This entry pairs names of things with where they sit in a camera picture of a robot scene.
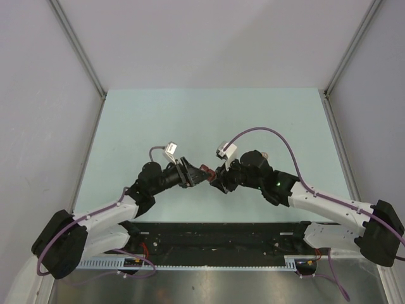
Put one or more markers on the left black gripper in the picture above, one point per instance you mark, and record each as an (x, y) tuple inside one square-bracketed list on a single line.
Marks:
[(188, 175)]

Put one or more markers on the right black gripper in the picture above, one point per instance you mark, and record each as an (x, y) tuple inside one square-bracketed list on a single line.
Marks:
[(223, 180)]

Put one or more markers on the red pill organizer box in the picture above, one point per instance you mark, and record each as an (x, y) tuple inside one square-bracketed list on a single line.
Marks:
[(211, 173)]

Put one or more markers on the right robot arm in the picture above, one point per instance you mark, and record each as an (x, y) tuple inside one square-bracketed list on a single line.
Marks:
[(373, 230)]

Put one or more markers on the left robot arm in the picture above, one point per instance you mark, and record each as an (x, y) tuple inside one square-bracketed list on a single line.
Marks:
[(67, 239)]

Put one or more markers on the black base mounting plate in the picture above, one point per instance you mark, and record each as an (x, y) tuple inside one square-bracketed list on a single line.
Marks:
[(219, 244)]

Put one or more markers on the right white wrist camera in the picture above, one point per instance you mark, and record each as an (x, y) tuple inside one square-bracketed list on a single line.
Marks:
[(227, 152)]

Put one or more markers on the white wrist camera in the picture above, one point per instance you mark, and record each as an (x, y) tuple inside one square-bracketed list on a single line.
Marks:
[(169, 152), (227, 152)]

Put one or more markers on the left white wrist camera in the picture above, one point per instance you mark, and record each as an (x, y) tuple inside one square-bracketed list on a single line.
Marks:
[(169, 152)]

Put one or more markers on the left aluminium frame post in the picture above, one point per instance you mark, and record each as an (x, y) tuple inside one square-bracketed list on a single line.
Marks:
[(74, 41)]

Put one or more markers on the aluminium frame post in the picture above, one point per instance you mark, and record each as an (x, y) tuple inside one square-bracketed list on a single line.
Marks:
[(74, 41), (353, 45)]

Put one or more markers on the right aluminium frame post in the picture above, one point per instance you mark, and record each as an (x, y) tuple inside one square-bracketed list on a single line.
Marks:
[(353, 45)]

